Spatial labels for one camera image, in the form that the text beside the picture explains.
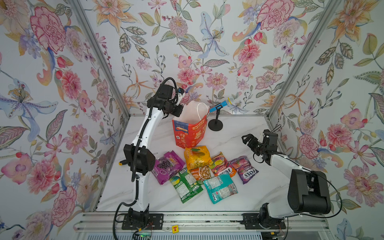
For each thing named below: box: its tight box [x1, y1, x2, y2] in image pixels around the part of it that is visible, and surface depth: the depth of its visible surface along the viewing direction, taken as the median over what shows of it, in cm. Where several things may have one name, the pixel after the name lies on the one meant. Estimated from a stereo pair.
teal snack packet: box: [203, 173, 239, 205], surface depth 84 cm
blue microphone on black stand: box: [208, 97, 234, 131], surface depth 116 cm
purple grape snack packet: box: [151, 150, 186, 185], surface depth 90 cm
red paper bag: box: [172, 102, 210, 149], surface depth 89 cm
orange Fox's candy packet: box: [209, 151, 237, 178], surface depth 92 cm
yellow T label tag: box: [171, 225, 180, 234], surface depth 72 cm
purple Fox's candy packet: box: [229, 155, 259, 185], surface depth 90 cm
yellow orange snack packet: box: [184, 145, 212, 170], surface depth 90 cm
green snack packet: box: [169, 167, 204, 204], surface depth 86 cm
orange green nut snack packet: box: [190, 165, 212, 181], surface depth 92 cm
